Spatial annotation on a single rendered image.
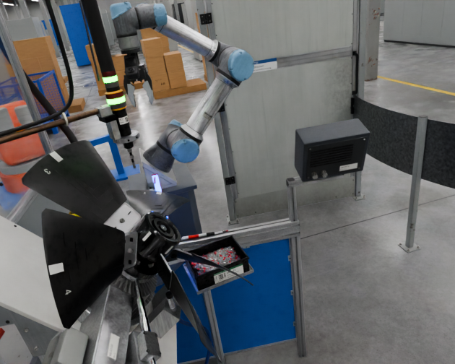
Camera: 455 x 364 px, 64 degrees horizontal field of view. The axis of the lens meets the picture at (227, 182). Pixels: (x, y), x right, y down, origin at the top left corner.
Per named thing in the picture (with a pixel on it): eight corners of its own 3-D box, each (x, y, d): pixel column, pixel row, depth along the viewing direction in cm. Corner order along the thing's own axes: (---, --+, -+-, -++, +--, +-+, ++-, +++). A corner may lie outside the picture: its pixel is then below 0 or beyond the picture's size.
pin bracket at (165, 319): (144, 328, 106) (163, 309, 103) (147, 315, 111) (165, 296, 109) (160, 339, 107) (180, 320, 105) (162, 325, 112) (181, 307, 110)
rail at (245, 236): (93, 276, 154) (87, 261, 150) (95, 271, 157) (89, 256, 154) (300, 236, 159) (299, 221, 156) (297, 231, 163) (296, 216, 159)
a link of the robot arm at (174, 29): (237, 50, 169) (139, -7, 145) (247, 53, 160) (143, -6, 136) (226, 73, 172) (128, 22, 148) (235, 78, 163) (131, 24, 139)
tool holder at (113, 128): (114, 148, 90) (102, 110, 86) (101, 143, 95) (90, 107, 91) (144, 136, 95) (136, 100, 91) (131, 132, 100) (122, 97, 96)
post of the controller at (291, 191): (290, 222, 156) (288, 181, 147) (289, 218, 159) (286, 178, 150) (297, 220, 156) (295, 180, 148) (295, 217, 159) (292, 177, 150)
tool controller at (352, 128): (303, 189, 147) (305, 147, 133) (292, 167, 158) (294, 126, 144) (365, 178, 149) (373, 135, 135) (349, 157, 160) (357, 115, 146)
